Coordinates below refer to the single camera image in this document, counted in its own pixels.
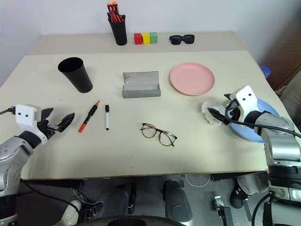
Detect blue plate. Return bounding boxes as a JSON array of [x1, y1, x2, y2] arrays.
[[229, 98, 282, 144]]

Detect red and black marker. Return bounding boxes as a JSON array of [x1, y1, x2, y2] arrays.
[[107, 11, 119, 23]]

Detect brown wooden cabinet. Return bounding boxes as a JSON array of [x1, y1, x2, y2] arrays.
[[268, 50, 301, 91]]

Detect black floor cable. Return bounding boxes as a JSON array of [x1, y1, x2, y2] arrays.
[[20, 180, 82, 214]]

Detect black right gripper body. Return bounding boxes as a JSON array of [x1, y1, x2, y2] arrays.
[[224, 99, 243, 123]]

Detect black sunglasses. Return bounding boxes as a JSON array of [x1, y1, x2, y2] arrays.
[[169, 34, 196, 46]]

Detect black pen holder cup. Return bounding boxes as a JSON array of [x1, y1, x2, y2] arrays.
[[108, 16, 128, 46]]

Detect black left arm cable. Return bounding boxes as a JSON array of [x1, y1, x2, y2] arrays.
[[0, 106, 16, 116]]

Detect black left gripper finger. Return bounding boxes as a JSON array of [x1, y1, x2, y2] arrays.
[[41, 107, 55, 122], [57, 112, 76, 133]]

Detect thin brown rimmed eyeglasses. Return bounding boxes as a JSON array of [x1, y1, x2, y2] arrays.
[[140, 122, 178, 148]]

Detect black and grey shoe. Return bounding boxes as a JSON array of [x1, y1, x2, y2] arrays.
[[230, 175, 269, 210]]

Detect empty black cup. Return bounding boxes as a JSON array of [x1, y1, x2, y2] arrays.
[[57, 57, 94, 94]]

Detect white marker with black cap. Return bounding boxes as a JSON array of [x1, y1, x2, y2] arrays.
[[104, 104, 111, 131]]

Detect pink plate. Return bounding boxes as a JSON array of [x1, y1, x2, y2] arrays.
[[169, 62, 216, 97]]

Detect white floor cable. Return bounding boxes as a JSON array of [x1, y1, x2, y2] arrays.
[[185, 173, 212, 187]]

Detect orange capped black marker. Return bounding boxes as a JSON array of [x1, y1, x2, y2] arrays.
[[112, 0, 120, 22], [106, 1, 116, 23]]

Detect white shoe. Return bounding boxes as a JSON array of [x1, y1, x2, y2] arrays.
[[60, 199, 82, 226]]

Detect red marker pen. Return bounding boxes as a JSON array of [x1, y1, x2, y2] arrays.
[[78, 99, 101, 133]]

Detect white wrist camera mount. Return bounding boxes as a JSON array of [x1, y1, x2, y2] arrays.
[[229, 85, 260, 123], [14, 104, 48, 145]]

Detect crumpled white cloth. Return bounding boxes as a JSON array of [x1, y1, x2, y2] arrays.
[[201, 101, 230, 126]]

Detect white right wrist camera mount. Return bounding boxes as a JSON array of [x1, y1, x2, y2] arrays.
[[229, 85, 260, 123]]

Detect blue round object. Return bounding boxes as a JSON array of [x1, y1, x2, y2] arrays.
[[259, 65, 272, 80]]

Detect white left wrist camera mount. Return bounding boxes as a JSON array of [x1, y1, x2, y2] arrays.
[[14, 104, 48, 145]]

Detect dark rounded robot leg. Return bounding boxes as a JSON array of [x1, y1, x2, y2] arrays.
[[162, 179, 194, 223], [100, 183, 137, 215]]

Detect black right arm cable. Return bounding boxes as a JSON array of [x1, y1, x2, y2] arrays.
[[224, 107, 301, 138]]

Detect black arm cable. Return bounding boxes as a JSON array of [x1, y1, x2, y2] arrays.
[[0, 106, 16, 116], [224, 107, 301, 138]]

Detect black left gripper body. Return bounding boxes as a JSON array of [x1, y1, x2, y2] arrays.
[[37, 119, 60, 140]]

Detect black metal bracket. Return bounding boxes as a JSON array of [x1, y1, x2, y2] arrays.
[[213, 195, 234, 226]]

